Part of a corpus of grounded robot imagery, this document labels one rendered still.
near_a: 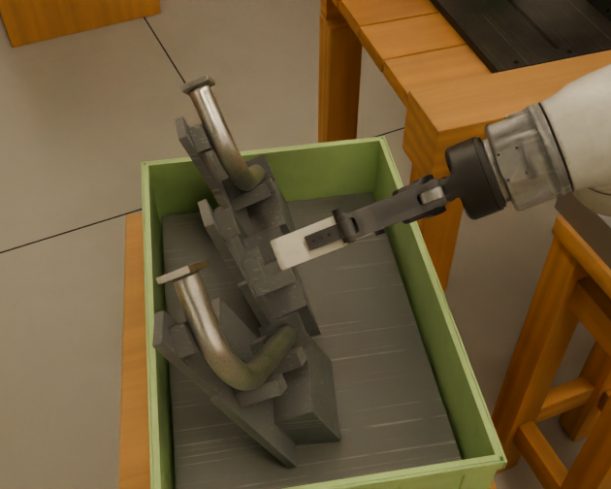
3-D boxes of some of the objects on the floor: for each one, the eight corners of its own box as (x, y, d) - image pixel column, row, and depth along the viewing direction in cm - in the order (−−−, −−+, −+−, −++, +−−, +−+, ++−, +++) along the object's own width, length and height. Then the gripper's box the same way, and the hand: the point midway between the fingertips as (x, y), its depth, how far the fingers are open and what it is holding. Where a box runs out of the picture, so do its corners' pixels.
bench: (836, 264, 239) (1031, 11, 175) (397, 392, 207) (437, 139, 143) (693, 132, 284) (807, -109, 220) (315, 219, 252) (318, -31, 188)
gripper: (485, 139, 85) (312, 208, 91) (475, 127, 61) (241, 222, 67) (510, 201, 85) (335, 267, 91) (509, 214, 61) (272, 302, 67)
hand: (305, 244), depth 78 cm, fingers open, 13 cm apart
